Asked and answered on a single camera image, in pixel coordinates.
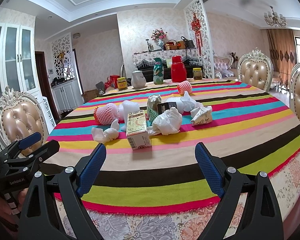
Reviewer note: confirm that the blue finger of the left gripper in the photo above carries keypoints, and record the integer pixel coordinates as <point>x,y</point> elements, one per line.
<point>29,141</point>

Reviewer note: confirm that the white low sideboard cabinet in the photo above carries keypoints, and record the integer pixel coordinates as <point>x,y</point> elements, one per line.
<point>67,95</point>

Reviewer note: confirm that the pink foam fruit net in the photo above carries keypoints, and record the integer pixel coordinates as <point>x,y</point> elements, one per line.
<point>183,87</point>
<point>105,115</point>

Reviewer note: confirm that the floral under tablecloth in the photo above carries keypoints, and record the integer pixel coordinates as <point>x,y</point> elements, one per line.
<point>189,225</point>

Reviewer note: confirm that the black piano with lace cover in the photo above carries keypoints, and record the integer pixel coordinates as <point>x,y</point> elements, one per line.
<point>145,62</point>

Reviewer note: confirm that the white ceramic teapot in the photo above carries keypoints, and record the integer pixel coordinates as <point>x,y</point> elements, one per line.
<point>138,80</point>

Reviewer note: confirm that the white plastic bag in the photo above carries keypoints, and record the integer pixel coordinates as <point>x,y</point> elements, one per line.
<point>166,123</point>

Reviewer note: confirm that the striped colourful tablecloth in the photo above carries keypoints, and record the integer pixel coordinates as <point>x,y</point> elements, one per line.
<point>250,130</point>

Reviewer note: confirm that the white glass door cabinet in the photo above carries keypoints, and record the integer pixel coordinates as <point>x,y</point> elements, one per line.
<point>18,66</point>

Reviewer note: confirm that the brown jar yellow lid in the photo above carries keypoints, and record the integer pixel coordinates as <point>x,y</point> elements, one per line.
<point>197,73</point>

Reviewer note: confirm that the black handbag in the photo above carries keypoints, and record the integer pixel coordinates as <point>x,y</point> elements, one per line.
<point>189,44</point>

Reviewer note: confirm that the brown curtain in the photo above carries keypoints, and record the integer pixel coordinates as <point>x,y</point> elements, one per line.
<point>282,52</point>

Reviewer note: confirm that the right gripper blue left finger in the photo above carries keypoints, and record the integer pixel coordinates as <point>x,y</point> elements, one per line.
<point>88,168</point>

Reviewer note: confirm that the red thermos jug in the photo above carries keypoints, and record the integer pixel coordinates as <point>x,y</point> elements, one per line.
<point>178,71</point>

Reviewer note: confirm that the beige tufted chair left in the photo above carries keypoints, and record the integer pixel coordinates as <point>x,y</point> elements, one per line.
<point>21,116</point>

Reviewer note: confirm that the green snack bag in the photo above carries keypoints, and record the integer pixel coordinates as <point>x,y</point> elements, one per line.
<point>158,72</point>

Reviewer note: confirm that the pink flower bouquet vase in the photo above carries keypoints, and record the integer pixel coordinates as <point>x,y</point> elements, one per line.
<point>158,35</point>

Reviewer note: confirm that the person's left hand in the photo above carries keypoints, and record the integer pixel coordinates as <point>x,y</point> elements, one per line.
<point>5,206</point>

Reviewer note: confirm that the white ornate sofa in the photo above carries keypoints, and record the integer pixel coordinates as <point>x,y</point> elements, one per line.
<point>223,69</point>

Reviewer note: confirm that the white foam sheet piece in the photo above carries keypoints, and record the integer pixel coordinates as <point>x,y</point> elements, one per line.
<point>125,108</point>

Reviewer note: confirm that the white carved screen partition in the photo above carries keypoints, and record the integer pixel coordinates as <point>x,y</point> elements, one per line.
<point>206,59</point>

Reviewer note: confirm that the yellow white medicine box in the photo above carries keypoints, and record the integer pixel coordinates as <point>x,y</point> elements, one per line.
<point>136,130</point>

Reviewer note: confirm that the yellow label jar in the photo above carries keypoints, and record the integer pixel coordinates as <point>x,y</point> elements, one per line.
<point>122,83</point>

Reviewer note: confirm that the white tissue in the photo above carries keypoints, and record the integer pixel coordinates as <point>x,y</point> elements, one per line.
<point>107,135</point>

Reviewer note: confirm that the beige tufted chair far right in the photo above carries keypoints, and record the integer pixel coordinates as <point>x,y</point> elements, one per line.
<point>256,69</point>

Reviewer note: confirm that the black small carton box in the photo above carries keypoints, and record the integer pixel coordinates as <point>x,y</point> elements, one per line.
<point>162,107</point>

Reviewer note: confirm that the red chinese knot decoration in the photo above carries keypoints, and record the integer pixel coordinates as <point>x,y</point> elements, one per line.
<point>196,27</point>

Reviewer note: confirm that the chandelier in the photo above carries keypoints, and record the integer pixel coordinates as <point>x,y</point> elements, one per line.
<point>274,19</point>

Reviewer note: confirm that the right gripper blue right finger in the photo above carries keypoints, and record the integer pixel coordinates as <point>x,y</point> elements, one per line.
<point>209,169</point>

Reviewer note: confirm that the paper cup bag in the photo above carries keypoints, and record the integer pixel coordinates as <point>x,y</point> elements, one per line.
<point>152,107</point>

